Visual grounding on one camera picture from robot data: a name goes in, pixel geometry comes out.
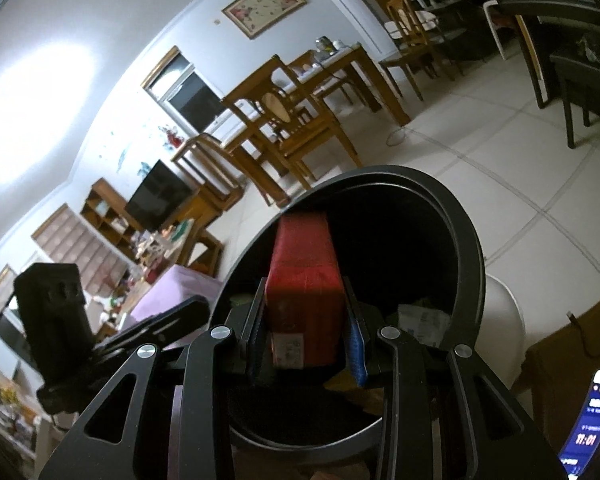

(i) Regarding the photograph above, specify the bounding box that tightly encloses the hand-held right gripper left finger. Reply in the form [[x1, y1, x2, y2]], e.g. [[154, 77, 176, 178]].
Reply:
[[37, 277, 269, 480]]

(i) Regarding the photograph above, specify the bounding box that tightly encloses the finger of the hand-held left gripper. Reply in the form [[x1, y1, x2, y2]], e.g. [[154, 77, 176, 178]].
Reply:
[[92, 297, 211, 361]]

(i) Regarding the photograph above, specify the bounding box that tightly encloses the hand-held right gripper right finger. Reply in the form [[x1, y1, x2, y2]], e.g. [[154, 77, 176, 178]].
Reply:
[[342, 277, 568, 480]]

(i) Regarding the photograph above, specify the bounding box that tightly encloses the white printed blister pack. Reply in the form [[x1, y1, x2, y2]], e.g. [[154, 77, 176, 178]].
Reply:
[[397, 305, 451, 348]]

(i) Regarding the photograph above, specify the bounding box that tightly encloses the red cardboard box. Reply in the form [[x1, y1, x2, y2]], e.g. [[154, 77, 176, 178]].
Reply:
[[264, 211, 343, 370]]

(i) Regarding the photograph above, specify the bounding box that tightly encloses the black round trash bin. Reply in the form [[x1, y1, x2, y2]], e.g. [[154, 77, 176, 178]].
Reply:
[[219, 165, 486, 471]]

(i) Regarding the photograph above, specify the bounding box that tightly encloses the purple tablecloth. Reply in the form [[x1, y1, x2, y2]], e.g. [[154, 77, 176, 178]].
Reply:
[[130, 265, 226, 331]]

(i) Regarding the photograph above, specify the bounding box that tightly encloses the glass balcony door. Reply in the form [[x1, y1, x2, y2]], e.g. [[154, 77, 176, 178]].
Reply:
[[0, 265, 36, 381]]

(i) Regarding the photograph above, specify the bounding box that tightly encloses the beige roller blind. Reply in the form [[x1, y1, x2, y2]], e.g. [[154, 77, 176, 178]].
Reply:
[[31, 203, 131, 286]]

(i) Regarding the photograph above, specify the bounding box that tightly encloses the wooden coffee table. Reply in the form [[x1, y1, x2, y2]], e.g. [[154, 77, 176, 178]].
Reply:
[[130, 230, 226, 281]]

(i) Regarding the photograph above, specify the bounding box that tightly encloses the wooden television cabinet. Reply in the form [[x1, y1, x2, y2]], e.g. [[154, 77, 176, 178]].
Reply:
[[170, 195, 221, 246]]

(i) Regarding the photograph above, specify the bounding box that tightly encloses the wooden bookshelf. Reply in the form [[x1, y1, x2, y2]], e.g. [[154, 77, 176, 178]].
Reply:
[[80, 177, 141, 261]]

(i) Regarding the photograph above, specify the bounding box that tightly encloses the black television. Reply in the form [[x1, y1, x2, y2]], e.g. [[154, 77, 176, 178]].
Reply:
[[125, 160, 197, 231]]

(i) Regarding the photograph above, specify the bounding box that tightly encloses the wooden dining chair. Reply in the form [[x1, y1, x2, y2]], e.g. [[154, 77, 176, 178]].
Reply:
[[380, 0, 466, 101], [225, 125, 293, 208], [221, 56, 363, 188], [287, 50, 326, 78]]

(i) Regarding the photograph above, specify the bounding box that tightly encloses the white plastic stool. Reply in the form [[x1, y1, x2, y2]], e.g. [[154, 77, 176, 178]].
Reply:
[[482, 272, 526, 356]]

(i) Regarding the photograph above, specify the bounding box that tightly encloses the tall wooden plant stand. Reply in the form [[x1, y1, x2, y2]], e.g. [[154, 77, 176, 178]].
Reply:
[[171, 132, 246, 211]]

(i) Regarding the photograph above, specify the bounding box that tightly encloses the white framed window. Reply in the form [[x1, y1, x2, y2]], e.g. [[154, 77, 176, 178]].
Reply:
[[142, 46, 236, 141]]

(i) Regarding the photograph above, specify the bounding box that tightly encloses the smartphone with lit screen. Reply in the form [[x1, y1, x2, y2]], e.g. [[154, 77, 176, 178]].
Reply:
[[557, 367, 600, 478]]

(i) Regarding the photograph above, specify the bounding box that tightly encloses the wooden dining table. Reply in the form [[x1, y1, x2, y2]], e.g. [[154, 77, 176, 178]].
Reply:
[[285, 42, 411, 126]]

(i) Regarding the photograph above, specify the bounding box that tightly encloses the framed floral picture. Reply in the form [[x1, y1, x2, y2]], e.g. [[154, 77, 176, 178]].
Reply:
[[222, 0, 307, 40]]

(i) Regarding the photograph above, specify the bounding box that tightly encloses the white standing air conditioner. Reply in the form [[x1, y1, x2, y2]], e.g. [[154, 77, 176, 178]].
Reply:
[[312, 0, 398, 61]]

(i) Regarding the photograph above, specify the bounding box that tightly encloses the black bench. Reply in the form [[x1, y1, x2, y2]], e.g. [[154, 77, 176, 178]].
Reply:
[[550, 52, 600, 148]]

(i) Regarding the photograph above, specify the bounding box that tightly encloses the white plastic chair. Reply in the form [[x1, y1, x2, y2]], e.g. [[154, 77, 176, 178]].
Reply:
[[482, 0, 511, 58]]

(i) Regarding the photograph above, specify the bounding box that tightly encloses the black table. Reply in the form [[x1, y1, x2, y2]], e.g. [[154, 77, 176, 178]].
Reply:
[[495, 0, 600, 111]]

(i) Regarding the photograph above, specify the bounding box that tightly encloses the black cable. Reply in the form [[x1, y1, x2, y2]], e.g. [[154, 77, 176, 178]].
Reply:
[[565, 310, 600, 361]]

